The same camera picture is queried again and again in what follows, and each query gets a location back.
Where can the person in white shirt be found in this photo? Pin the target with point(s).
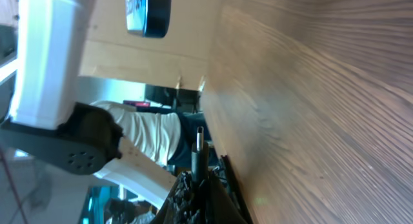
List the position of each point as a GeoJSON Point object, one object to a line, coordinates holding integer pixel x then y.
{"type": "Point", "coordinates": [164, 135]}

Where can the blue Galaxy smartphone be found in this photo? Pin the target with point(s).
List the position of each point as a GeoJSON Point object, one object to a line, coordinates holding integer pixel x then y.
{"type": "Point", "coordinates": [148, 18]}

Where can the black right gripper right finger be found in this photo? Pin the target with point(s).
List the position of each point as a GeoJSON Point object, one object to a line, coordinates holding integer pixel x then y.
{"type": "Point", "coordinates": [224, 202]}

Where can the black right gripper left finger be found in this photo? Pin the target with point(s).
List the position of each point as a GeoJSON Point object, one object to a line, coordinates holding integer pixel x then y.
{"type": "Point", "coordinates": [180, 206]}

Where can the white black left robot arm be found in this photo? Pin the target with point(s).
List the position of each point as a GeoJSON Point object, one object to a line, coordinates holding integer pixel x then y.
{"type": "Point", "coordinates": [46, 121]}

